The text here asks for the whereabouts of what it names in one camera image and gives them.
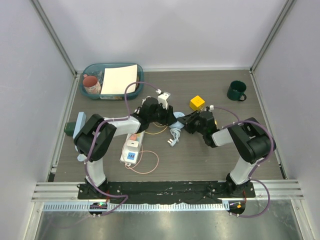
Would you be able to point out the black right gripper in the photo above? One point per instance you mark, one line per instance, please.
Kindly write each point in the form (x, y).
(188, 120)

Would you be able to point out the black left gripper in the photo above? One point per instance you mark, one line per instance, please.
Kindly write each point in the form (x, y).
(169, 117)

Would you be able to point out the yellow cube socket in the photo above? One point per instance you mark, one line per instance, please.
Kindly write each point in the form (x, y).
(197, 103)

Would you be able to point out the pink plug adapter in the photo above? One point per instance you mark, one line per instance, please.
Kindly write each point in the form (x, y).
(134, 137)

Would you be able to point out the white power strip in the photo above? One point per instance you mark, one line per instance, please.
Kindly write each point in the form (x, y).
(129, 157)

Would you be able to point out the white charger block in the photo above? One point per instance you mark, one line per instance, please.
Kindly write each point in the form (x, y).
(132, 145)

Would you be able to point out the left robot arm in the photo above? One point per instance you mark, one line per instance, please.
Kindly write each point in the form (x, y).
(95, 137)

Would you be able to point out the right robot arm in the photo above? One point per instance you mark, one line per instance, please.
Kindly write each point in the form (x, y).
(253, 143)

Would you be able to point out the teal plastic basin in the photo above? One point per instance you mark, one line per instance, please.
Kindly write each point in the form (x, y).
(97, 70)

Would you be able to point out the white paper sheet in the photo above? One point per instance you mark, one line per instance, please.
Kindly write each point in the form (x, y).
(116, 79)

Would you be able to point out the dark green mug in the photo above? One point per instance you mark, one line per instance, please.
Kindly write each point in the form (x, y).
(236, 91)

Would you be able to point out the red patterned cup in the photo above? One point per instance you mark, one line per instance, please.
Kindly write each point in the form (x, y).
(91, 84)

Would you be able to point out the light blue power strip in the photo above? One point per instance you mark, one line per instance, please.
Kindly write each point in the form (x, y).
(80, 122)

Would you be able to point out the dark green box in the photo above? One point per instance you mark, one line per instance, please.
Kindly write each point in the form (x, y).
(69, 128)

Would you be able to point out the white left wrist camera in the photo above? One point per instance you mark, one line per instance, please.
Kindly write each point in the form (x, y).
(163, 98)

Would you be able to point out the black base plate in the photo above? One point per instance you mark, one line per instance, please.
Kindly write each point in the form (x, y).
(165, 192)

